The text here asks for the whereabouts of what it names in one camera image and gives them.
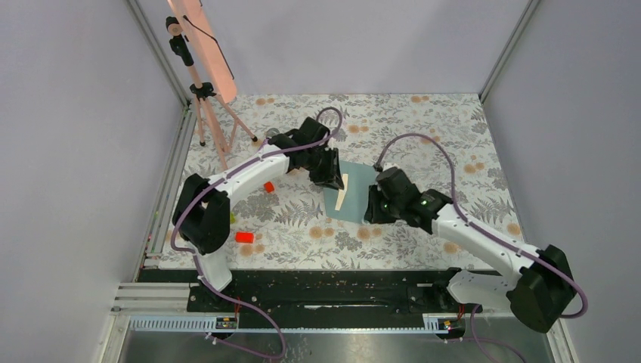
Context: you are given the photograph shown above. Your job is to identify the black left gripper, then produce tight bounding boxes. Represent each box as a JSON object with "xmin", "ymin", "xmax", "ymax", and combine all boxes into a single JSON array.
[{"xmin": 304, "ymin": 146, "xmax": 344, "ymax": 190}]

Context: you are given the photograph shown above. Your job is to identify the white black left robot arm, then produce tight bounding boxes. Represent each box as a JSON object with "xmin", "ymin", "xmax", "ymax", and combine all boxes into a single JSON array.
[{"xmin": 172, "ymin": 117, "xmax": 345, "ymax": 311}]

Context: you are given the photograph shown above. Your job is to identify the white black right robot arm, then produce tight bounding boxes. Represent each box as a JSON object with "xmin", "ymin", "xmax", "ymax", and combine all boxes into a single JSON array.
[{"xmin": 364, "ymin": 167, "xmax": 578, "ymax": 333}]

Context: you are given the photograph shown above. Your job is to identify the small red cube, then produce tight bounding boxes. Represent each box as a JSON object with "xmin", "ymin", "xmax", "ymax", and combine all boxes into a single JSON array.
[{"xmin": 264, "ymin": 181, "xmax": 275, "ymax": 193}]

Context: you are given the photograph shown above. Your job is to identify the purple glitter microphone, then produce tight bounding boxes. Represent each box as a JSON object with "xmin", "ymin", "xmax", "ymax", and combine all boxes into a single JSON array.
[{"xmin": 265, "ymin": 128, "xmax": 280, "ymax": 138}]

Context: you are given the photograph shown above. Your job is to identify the floral table mat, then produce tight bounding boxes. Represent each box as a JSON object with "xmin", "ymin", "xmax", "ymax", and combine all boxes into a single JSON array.
[{"xmin": 158, "ymin": 93, "xmax": 535, "ymax": 271}]

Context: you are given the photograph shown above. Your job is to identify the red cylinder block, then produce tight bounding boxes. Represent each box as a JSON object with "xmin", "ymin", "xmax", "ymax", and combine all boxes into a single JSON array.
[{"xmin": 234, "ymin": 231, "xmax": 255, "ymax": 244}]

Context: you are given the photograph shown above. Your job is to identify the pink tripod stand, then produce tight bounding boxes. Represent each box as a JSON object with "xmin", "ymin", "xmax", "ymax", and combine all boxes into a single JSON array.
[{"xmin": 166, "ymin": 17, "xmax": 258, "ymax": 169}]

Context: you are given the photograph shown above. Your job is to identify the pink light panel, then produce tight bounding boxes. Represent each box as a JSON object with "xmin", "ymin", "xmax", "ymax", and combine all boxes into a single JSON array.
[{"xmin": 168, "ymin": 0, "xmax": 237, "ymax": 103}]

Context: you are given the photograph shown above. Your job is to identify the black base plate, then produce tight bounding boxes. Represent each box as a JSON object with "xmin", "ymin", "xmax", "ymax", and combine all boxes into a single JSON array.
[{"xmin": 138, "ymin": 268, "xmax": 474, "ymax": 330}]

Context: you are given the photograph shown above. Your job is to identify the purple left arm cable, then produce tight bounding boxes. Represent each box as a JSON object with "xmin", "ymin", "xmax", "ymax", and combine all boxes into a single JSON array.
[{"xmin": 170, "ymin": 106, "xmax": 344, "ymax": 361}]

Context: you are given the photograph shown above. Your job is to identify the white slotted cable duct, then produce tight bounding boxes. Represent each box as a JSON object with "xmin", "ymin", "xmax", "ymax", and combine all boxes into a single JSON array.
[{"xmin": 129, "ymin": 314, "xmax": 453, "ymax": 334}]

